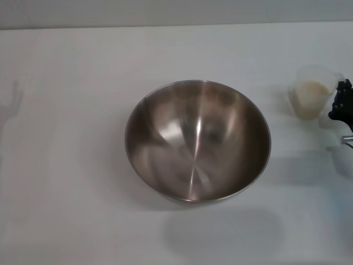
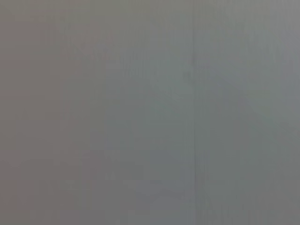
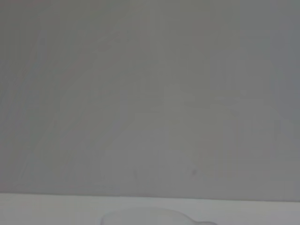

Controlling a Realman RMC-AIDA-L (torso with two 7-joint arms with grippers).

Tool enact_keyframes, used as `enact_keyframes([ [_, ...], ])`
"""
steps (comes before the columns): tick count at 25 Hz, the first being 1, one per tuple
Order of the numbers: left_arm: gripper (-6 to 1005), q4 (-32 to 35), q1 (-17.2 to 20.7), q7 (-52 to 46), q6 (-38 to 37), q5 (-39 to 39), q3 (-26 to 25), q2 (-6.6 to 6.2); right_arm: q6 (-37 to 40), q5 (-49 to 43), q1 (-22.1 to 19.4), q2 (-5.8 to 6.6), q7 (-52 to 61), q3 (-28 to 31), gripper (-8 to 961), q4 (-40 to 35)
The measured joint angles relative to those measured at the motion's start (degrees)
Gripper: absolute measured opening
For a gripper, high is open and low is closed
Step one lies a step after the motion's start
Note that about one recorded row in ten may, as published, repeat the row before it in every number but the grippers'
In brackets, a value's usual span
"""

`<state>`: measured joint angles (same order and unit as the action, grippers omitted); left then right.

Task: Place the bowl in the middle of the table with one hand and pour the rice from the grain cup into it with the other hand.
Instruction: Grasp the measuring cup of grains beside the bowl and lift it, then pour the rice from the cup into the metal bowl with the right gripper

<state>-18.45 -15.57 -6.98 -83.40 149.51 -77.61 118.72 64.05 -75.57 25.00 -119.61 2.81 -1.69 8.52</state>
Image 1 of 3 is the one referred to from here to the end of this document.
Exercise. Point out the white rice grains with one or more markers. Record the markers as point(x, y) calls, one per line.
point(310, 102)

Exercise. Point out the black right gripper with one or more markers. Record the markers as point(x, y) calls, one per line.
point(348, 139)

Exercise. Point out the clear plastic measuring cup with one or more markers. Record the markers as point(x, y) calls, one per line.
point(311, 74)

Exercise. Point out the stainless steel mixing bowl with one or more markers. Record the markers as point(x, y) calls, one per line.
point(197, 146)

